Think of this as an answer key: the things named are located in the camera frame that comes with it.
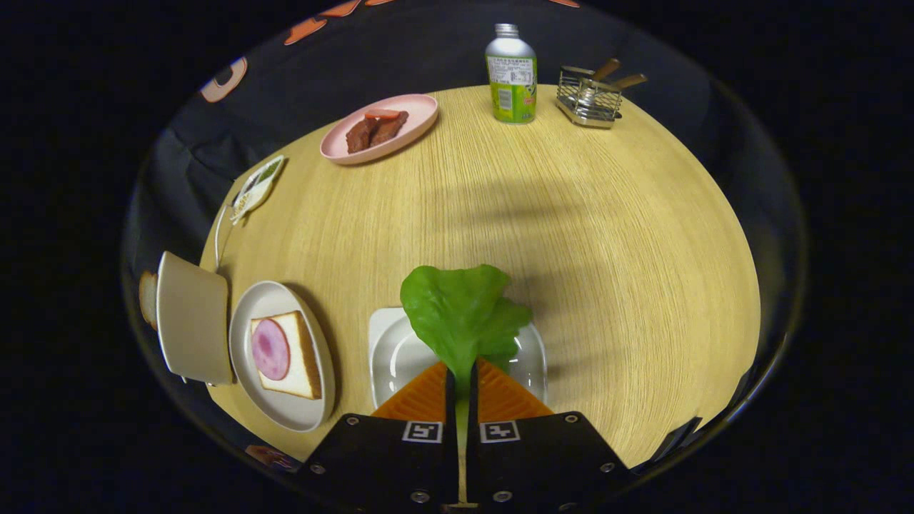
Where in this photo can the white divided dish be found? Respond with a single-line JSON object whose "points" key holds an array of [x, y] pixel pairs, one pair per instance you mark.
{"points": [[257, 187]]}

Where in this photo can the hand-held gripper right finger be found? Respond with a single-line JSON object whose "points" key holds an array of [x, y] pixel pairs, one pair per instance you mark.
{"points": [[543, 464]]}

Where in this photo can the brown meat slice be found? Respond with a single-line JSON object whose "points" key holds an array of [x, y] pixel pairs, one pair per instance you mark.
{"points": [[389, 130], [359, 135]]}

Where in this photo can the orange carrot strip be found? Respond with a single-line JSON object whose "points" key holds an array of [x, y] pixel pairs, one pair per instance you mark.
{"points": [[382, 114]]}

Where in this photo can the pink oval plate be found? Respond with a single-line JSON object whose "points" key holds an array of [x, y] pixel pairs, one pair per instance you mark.
{"points": [[421, 118]]}

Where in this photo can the pink ham slice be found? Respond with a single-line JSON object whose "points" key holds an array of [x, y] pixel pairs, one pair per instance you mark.
{"points": [[270, 350]]}

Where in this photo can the white round plate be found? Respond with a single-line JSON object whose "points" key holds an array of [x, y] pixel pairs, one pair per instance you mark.
{"points": [[285, 414]]}

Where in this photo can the green label metal bottle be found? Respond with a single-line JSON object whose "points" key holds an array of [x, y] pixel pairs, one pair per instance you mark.
{"points": [[510, 78]]}

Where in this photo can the white bread slice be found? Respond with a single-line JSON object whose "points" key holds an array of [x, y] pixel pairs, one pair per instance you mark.
{"points": [[303, 357]]}

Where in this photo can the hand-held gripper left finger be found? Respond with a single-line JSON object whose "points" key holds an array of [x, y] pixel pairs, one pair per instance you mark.
{"points": [[378, 464]]}

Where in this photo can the green lettuce leaf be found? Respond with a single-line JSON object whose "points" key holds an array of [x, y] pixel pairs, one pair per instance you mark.
{"points": [[457, 314]]}

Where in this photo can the white square plate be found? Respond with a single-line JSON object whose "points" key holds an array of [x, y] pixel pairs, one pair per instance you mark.
{"points": [[400, 357]]}

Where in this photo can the beige toaster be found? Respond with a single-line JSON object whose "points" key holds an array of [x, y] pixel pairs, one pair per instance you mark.
{"points": [[193, 314]]}

